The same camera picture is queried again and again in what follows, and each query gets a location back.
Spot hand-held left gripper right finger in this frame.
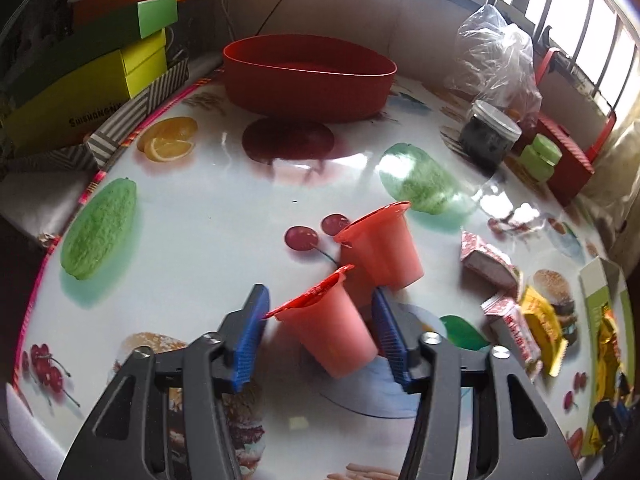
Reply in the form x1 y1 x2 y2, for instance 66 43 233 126
371 287 583 480

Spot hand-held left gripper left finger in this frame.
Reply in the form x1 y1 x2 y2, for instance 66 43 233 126
57 284 271 480

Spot pink jelly cup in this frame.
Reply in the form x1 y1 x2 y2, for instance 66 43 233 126
334 201 425 291
265 265 378 378

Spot white snack packet red edges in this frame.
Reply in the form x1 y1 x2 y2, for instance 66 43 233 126
482 296 543 381

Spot white snack packet brown ends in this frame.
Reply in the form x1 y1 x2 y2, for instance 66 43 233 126
460 231 523 291

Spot green and white cardboard box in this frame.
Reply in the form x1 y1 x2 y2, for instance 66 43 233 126
580 257 636 456

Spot yellow long snack bar packet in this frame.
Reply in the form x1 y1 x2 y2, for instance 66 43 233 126
596 305 626 401

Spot red and black snack packet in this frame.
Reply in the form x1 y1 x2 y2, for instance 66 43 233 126
594 395 632 441

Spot dark jar with clear lid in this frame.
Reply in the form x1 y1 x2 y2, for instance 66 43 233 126
459 100 522 171

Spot green jar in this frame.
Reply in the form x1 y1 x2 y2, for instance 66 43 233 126
520 134 563 183

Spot red oval basin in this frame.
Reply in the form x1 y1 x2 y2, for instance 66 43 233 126
222 35 399 123

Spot cream patterned curtain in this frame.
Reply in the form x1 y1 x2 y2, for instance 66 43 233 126
575 120 640 261

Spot yellow-green box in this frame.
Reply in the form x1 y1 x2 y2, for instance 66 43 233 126
2 27 168 153

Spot clear plastic bag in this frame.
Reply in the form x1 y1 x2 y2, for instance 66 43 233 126
442 4 543 116

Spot dark green box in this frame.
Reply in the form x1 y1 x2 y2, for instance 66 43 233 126
0 0 178 106

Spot window grille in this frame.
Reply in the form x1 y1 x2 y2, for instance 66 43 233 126
395 0 640 116

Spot red basket with handle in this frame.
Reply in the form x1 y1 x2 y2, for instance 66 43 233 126
535 47 618 206

